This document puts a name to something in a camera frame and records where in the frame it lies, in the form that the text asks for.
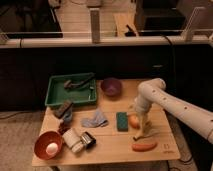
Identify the green sponge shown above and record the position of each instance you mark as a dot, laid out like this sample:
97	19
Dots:
121	121

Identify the black box on shelf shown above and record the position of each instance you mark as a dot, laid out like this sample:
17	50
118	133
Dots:
158	15

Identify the green plastic tray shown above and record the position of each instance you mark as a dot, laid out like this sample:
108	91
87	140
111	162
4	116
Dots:
84	95

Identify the white angled bracket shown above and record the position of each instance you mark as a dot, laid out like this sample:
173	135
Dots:
193	22

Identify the dark tool in tray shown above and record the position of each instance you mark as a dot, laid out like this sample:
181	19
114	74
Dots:
70	85

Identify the orange carrot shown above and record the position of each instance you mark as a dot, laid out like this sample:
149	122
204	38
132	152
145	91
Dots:
143	147

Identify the blue small object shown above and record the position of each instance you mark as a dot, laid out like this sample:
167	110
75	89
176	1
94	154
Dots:
67	117

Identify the black silver can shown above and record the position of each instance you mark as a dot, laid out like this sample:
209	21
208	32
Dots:
88	140

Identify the white egg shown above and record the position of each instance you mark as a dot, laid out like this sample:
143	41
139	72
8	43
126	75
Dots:
52	149

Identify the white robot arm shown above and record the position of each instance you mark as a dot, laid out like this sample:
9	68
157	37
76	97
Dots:
153	91

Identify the white cup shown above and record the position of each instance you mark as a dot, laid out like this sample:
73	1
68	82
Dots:
72	140

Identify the orange yellow apple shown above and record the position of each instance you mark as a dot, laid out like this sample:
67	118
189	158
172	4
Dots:
133	121

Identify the blue crumpled cloth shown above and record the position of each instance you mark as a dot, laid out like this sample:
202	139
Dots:
98	120

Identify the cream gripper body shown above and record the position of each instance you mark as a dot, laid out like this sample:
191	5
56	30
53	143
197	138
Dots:
142	121

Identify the purple bowl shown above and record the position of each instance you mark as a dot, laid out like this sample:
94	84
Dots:
111	87

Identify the dark red small object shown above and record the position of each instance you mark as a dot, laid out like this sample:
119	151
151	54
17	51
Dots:
63	127

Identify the yellow banana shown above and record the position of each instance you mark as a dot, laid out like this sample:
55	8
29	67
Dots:
145	131

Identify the grey brush block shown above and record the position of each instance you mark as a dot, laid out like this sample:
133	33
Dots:
63	108

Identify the red bowl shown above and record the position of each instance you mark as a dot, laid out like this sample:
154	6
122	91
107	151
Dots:
43	141

